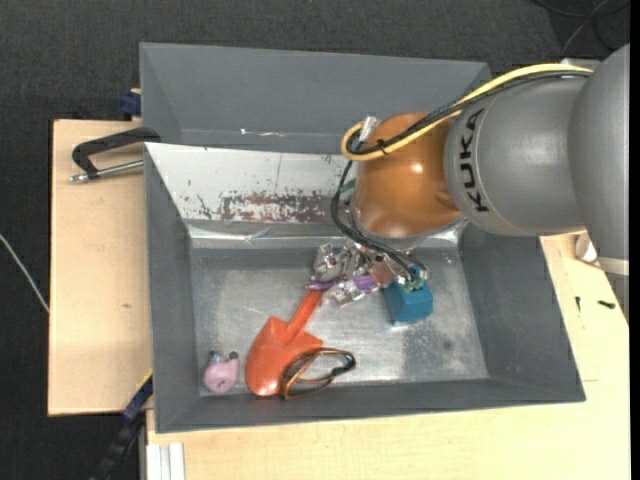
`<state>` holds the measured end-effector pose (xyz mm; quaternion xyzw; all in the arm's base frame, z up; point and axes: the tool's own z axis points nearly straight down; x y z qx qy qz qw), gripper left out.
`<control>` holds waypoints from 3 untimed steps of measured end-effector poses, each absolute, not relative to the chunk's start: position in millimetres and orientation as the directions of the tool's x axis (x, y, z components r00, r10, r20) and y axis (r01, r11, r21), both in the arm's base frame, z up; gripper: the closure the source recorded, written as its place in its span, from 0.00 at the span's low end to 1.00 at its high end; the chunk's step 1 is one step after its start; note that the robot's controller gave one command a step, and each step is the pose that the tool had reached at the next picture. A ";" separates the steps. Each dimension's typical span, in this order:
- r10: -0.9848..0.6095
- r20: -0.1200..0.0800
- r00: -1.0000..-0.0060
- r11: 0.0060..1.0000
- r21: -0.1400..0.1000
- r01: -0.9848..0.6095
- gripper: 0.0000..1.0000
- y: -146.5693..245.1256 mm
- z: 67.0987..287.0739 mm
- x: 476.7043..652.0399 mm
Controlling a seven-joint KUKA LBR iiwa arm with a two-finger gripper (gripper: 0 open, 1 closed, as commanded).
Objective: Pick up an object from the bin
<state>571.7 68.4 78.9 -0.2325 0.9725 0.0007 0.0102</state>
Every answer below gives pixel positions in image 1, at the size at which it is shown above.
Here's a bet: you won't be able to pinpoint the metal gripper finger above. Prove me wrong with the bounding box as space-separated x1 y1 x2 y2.
313 242 357 282
322 282 374 309

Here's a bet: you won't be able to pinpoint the orange toy shovel purple handle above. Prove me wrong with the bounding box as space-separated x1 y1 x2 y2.
244 274 379 398

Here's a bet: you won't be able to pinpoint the blue box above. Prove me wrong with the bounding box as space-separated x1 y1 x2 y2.
381 278 434 325

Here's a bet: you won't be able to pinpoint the brown sunglasses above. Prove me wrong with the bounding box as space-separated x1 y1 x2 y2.
279 347 358 401

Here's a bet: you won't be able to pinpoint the pink toy animal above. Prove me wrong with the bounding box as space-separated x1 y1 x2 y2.
202 350 241 395

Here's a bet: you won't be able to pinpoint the grey metal bin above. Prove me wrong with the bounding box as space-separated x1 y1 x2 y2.
138 41 587 434

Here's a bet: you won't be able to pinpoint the pale brown flat board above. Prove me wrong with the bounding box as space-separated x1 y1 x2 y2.
47 117 154 417

